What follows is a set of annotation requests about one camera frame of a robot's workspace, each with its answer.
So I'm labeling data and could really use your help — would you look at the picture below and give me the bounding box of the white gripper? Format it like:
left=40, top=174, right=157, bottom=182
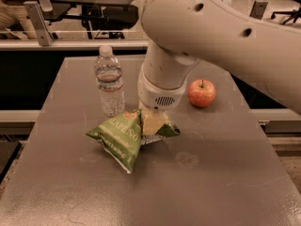
left=137, top=63, right=187, bottom=136

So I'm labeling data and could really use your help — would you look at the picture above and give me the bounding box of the person in striped shirt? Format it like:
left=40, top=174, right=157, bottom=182
left=0, top=0, right=37, bottom=40

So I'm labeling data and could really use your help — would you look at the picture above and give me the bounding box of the left metal glass bracket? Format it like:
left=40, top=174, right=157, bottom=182
left=24, top=1, right=53, bottom=46

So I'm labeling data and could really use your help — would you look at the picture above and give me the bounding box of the dark desk behind glass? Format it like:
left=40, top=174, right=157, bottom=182
left=43, top=0, right=134, bottom=22

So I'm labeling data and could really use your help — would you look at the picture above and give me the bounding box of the green jalapeno chip bag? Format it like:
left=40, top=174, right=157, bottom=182
left=86, top=109, right=181, bottom=173

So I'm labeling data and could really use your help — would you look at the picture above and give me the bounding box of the metal glass bracket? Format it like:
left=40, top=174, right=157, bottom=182
left=24, top=1, right=53, bottom=46
left=249, top=1, right=268, bottom=20

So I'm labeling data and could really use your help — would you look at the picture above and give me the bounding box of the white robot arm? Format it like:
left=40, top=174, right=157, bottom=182
left=137, top=0, right=301, bottom=114

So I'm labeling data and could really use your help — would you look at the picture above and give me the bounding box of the right metal glass bracket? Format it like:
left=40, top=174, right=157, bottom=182
left=249, top=1, right=268, bottom=20

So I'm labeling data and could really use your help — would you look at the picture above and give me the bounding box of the black office chair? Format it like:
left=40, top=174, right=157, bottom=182
left=82, top=5, right=138, bottom=40

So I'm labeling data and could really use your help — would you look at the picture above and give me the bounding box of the red apple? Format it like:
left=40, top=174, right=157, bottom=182
left=187, top=79, right=216, bottom=107

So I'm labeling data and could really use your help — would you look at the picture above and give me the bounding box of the metal glass rail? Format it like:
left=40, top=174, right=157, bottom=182
left=0, top=40, right=150, bottom=51

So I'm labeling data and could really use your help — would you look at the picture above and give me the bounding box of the black chair base right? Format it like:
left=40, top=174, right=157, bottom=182
left=271, top=0, right=301, bottom=24

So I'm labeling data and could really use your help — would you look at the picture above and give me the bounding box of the clear plastic water bottle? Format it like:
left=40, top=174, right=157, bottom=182
left=94, top=45, right=125, bottom=117

